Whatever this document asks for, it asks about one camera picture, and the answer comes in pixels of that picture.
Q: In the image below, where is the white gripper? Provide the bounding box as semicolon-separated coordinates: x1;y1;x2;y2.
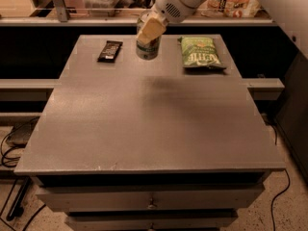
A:
137;0;196;44

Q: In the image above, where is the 7up soda can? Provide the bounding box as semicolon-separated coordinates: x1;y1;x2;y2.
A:
136;10;161;60

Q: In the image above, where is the black rxbar chocolate bar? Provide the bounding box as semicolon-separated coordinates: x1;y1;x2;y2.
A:
97;40;123;63

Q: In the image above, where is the green chip bag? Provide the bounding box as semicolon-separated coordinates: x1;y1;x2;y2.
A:
178;37;225;70

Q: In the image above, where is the clear plastic container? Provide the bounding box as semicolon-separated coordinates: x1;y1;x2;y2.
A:
83;0;119;16

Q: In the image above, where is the colourful snack bag on shelf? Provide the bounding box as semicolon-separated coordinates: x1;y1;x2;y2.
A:
201;0;261;18

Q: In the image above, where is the upper grey drawer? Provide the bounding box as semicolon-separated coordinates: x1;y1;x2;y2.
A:
37;184;265;213

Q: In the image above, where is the grey drawer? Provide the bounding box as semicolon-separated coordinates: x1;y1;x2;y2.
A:
65;211;238;231
37;184;265;213

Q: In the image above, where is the lower grey drawer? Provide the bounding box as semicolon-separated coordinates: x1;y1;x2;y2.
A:
65;211;238;231

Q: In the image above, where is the grey shelf rail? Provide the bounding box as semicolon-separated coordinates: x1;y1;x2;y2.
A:
0;0;278;28

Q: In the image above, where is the black cables left floor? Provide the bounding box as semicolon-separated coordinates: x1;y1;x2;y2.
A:
0;117;47;231

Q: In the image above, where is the black cable right floor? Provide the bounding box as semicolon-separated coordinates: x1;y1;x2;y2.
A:
269;168;292;231

